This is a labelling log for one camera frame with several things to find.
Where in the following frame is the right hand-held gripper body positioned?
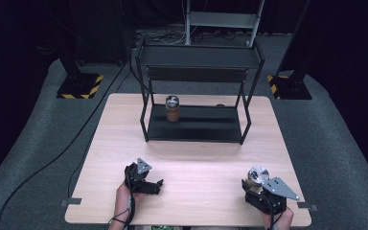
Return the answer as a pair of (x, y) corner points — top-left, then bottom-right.
(244, 176), (301, 216)

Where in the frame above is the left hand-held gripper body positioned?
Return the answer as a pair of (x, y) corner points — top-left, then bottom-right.
(124, 157), (156, 196)

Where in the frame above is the silver metal can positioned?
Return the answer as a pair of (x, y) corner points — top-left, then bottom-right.
(247, 165), (271, 194)

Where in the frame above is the black metal shelf rack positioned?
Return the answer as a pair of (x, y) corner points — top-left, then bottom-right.
(135, 36), (266, 146)

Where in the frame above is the brown jar with silver lid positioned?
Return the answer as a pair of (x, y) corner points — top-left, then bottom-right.
(165, 95), (181, 123)

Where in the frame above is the person's right hand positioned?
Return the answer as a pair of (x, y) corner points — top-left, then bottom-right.
(262, 206), (295, 230)

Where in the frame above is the grey tape strip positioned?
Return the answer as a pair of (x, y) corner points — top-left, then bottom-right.
(59, 197), (82, 207)
(297, 201), (319, 213)

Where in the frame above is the black stand with striped base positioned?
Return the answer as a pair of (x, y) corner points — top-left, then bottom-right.
(266, 0), (314, 101)
(56, 32), (104, 100)

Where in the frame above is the grey metal stand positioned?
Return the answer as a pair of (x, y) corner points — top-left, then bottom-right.
(184, 0), (265, 48)

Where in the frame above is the left hand-held gripper cable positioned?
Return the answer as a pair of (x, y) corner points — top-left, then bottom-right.
(107, 191), (137, 230)

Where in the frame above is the hand-held gripper cable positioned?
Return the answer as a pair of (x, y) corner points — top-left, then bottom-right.
(267, 204), (284, 230)
(107, 191), (137, 230)

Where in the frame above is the right hand-held gripper cable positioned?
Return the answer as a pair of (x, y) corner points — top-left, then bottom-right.
(267, 204), (284, 230)

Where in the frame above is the thin black floor cable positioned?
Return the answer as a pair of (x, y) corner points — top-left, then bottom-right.
(66, 63), (135, 199)

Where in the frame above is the thick black floor cable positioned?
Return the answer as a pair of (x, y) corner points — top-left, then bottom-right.
(0, 60), (129, 230)

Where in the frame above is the bundle of floor cables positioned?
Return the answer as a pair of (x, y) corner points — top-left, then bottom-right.
(135, 29), (187, 46)

